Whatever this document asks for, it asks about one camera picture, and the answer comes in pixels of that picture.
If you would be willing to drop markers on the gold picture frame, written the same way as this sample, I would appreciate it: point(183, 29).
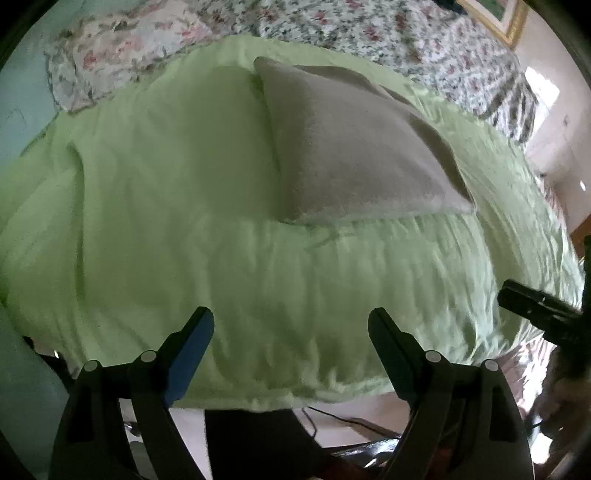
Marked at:
point(501, 21)

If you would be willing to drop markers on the small-flower print duvet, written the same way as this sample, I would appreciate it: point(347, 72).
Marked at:
point(415, 41)

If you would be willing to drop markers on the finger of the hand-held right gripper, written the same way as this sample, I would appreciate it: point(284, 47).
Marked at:
point(531, 302)

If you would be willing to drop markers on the beige knit sweater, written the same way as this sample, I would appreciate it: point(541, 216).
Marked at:
point(351, 152)

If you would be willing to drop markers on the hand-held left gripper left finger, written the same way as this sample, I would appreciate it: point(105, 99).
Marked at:
point(187, 364)

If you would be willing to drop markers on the white floral pillow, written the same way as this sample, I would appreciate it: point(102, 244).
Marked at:
point(120, 41)

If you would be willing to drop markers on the dark cloth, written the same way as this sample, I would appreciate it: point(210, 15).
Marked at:
point(258, 447)

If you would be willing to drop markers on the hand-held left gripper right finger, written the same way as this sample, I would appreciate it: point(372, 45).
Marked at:
point(390, 355)

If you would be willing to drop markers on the light blue floral sheet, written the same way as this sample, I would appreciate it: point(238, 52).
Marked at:
point(23, 92)

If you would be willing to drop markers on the light green blanket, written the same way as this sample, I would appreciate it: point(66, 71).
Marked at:
point(161, 207)

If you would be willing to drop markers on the pink floral cloth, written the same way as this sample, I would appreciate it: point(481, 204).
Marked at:
point(558, 401)

